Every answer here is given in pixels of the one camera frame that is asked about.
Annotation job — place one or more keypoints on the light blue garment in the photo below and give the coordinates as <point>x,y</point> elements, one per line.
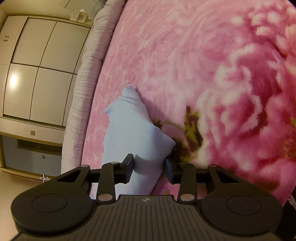
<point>134,129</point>

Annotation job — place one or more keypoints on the white wardrobe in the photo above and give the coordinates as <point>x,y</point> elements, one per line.
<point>46,69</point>

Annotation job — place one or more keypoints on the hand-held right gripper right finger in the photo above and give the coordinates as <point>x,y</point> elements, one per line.
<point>168,170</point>

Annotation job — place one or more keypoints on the pink floral blanket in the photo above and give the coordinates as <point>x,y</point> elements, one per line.
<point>185,58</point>

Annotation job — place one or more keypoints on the grey striped quilt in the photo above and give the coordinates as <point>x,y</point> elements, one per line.
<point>85,88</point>

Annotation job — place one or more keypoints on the beige door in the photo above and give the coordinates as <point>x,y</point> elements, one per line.
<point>30,153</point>

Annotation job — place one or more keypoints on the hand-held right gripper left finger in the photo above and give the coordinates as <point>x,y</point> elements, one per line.
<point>130,166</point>

